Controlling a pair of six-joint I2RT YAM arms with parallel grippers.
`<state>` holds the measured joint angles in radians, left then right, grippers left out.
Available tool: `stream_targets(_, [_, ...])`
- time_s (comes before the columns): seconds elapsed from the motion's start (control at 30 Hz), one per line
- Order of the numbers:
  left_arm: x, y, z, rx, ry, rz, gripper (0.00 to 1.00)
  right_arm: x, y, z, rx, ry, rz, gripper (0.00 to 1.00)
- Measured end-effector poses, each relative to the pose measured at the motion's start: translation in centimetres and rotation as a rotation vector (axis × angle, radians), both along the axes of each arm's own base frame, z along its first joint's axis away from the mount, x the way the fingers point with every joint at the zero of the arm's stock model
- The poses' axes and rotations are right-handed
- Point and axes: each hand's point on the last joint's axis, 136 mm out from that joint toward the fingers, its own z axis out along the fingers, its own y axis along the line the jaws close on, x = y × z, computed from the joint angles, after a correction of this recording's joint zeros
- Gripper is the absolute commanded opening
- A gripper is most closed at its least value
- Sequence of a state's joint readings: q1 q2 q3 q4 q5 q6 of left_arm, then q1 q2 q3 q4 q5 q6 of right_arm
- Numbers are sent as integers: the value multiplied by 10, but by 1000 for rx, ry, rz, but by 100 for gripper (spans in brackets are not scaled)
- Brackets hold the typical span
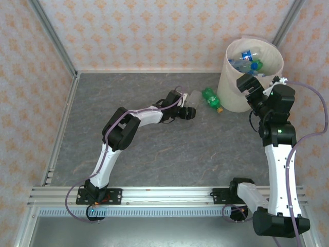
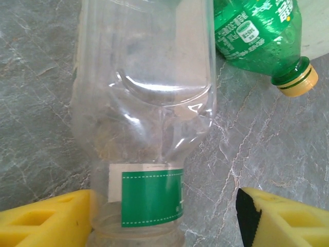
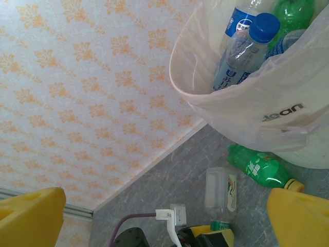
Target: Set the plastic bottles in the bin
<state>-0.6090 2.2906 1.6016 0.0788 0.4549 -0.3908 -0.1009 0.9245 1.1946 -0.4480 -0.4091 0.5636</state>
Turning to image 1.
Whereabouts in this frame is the black round cable port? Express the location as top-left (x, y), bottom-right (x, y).
top-left (86, 205), bottom-right (106, 222)
top-left (229, 205), bottom-right (249, 222)

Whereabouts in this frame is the aluminium side frame rail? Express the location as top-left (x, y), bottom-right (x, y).
top-left (40, 73), bottom-right (81, 186)

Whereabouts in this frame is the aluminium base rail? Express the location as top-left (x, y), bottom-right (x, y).
top-left (26, 186), bottom-right (309, 206)

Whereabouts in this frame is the grey metal sheet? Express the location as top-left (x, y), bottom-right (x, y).
top-left (25, 216), bottom-right (309, 247)

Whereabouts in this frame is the aluminium frame leg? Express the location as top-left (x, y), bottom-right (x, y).
top-left (298, 205), bottom-right (318, 247)
top-left (14, 205), bottom-right (39, 247)

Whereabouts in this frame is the aluminium frame corner post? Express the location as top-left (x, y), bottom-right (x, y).
top-left (27, 0), bottom-right (78, 78)
top-left (271, 0), bottom-right (307, 47)

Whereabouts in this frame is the clear bottle blue cap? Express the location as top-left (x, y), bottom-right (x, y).
top-left (228, 58), bottom-right (259, 74)

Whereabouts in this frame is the white round bin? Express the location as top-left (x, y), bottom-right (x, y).
top-left (216, 34), bottom-right (285, 113)

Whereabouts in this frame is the aluminium back frame rail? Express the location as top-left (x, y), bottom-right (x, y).
top-left (76, 68), bottom-right (224, 75)

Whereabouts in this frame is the clear square bottle beige cap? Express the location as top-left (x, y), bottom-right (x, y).
top-left (185, 90), bottom-right (203, 108)

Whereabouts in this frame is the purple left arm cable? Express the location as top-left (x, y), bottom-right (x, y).
top-left (65, 86), bottom-right (187, 224)

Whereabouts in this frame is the grey slotted cable duct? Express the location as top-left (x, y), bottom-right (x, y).
top-left (38, 207), bottom-right (233, 218)

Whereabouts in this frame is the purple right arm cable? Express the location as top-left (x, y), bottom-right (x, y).
top-left (221, 80), bottom-right (328, 247)

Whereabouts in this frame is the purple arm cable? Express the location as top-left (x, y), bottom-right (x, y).
top-left (221, 80), bottom-right (328, 247)
top-left (65, 86), bottom-right (187, 224)

